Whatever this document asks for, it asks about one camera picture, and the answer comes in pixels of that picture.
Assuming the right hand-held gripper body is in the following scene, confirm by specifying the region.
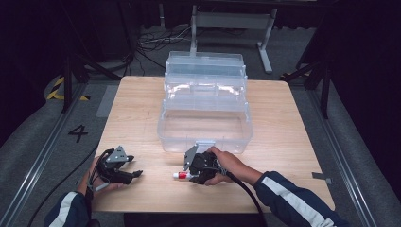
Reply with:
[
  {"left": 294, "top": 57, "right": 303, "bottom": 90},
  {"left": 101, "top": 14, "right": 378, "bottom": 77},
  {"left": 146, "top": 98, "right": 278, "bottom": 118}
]
[{"left": 183, "top": 143, "right": 227, "bottom": 184}]

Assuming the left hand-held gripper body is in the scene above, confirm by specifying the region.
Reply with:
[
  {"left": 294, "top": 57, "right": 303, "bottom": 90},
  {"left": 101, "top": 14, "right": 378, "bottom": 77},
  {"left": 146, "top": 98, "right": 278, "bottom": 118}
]
[{"left": 95, "top": 145, "right": 135, "bottom": 183}]

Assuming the white and red ointment tube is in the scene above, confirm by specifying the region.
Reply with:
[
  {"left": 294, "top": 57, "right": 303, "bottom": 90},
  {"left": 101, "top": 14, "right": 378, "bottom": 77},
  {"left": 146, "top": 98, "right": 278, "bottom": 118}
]
[{"left": 172, "top": 170, "right": 192, "bottom": 181}]

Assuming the clear plastic storage box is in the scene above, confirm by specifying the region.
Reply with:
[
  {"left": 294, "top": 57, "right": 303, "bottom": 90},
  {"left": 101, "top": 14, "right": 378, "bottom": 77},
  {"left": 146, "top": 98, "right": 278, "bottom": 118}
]
[{"left": 156, "top": 51, "right": 254, "bottom": 155}]

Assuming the person's left hand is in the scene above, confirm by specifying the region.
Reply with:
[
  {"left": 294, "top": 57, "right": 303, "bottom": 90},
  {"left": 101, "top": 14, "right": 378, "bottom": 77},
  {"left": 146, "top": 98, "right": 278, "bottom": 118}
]
[{"left": 77, "top": 157, "right": 125, "bottom": 194}]

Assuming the person's right hand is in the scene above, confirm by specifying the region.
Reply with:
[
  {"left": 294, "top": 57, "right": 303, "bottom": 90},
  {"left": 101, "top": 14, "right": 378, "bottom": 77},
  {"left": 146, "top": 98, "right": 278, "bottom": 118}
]
[{"left": 203, "top": 146, "right": 253, "bottom": 187}]

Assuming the yellow and black floor tape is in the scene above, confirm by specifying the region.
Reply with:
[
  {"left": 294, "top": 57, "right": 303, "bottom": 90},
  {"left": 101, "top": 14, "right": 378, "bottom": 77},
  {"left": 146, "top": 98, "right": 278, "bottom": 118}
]
[{"left": 46, "top": 77, "right": 92, "bottom": 102}]

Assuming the black metal stand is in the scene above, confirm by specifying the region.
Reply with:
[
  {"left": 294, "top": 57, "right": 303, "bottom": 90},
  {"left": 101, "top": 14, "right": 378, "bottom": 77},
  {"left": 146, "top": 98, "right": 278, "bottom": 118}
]
[
  {"left": 279, "top": 60, "right": 333, "bottom": 119},
  {"left": 61, "top": 51, "right": 122, "bottom": 114}
]

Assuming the grey tape piece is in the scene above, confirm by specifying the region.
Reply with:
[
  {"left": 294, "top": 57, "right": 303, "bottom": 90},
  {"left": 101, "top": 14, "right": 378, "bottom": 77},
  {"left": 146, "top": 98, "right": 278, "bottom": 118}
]
[{"left": 311, "top": 171, "right": 334, "bottom": 185}]

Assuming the grey metal stand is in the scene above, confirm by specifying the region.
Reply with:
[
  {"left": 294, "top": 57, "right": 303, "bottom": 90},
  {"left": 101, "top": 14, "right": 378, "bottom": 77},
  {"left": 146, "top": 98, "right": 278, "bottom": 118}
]
[{"left": 187, "top": 4, "right": 278, "bottom": 75}]

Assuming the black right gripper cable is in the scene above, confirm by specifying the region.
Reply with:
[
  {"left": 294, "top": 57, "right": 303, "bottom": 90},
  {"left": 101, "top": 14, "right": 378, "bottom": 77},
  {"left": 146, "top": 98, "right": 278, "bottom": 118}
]
[{"left": 220, "top": 169, "right": 269, "bottom": 227}]

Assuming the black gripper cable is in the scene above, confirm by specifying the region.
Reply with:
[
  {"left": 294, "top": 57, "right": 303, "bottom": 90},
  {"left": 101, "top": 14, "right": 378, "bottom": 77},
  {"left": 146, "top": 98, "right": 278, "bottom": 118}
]
[
  {"left": 220, "top": 169, "right": 269, "bottom": 227},
  {"left": 27, "top": 143, "right": 107, "bottom": 227}
]

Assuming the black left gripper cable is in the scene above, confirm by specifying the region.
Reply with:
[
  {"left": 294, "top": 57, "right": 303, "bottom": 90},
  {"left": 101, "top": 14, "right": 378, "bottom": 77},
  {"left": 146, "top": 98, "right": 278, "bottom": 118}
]
[{"left": 27, "top": 143, "right": 107, "bottom": 227}]

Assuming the metal floor rail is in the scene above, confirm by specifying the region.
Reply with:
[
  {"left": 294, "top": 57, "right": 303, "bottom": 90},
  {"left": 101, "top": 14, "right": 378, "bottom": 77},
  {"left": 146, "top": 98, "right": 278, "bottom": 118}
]
[
  {"left": 306, "top": 89, "right": 379, "bottom": 227},
  {"left": 0, "top": 82, "right": 87, "bottom": 227}
]

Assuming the bundle of floor cables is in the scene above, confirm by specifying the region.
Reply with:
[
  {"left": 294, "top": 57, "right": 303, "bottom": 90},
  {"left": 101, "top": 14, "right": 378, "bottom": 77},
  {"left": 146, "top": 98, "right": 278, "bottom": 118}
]
[{"left": 135, "top": 26, "right": 194, "bottom": 53}]

